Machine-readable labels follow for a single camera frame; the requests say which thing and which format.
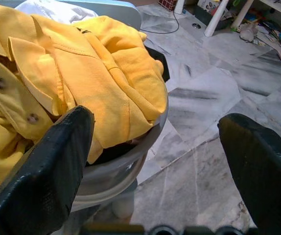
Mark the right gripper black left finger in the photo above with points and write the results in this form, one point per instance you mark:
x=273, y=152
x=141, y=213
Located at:
x=45, y=171

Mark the yellow shirt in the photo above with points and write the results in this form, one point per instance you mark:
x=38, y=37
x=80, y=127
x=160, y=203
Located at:
x=81, y=73

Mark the white garment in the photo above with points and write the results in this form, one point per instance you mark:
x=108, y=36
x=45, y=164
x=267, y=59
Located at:
x=57, y=9

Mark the grey round laundry basket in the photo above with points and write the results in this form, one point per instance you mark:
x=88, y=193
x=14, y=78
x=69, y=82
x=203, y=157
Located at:
x=121, y=14

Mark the grey plush toy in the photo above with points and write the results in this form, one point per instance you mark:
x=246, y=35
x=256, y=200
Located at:
x=248, y=31

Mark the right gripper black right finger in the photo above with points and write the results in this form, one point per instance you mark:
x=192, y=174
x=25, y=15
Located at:
x=265, y=171

